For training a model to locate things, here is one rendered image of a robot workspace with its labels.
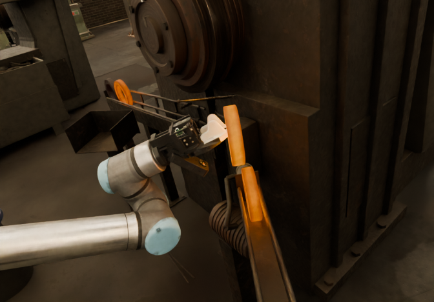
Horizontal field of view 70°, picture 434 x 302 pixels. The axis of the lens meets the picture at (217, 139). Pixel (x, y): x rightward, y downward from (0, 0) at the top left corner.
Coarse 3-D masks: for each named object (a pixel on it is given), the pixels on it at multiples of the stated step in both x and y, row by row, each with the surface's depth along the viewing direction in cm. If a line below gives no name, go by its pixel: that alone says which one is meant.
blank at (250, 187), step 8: (248, 168) 87; (248, 176) 83; (248, 184) 82; (256, 184) 82; (248, 192) 81; (256, 192) 81; (248, 200) 81; (256, 200) 81; (248, 208) 88; (256, 208) 81; (256, 216) 83
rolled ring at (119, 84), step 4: (120, 80) 191; (116, 84) 193; (120, 84) 188; (124, 84) 189; (116, 88) 198; (120, 88) 200; (124, 88) 188; (128, 88) 189; (116, 92) 201; (120, 92) 201; (124, 92) 188; (128, 92) 189; (120, 96) 201; (128, 96) 189; (120, 100) 201; (124, 100) 201; (128, 100) 190; (132, 104) 195
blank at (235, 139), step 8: (224, 112) 74; (232, 112) 73; (232, 120) 72; (232, 128) 71; (240, 128) 71; (232, 136) 71; (240, 136) 71; (232, 144) 71; (240, 144) 71; (232, 152) 72; (240, 152) 72; (232, 160) 74; (240, 160) 74
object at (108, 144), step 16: (96, 112) 162; (112, 112) 159; (128, 112) 156; (80, 128) 156; (96, 128) 167; (112, 128) 140; (128, 128) 151; (80, 144) 156; (96, 144) 156; (112, 144) 151
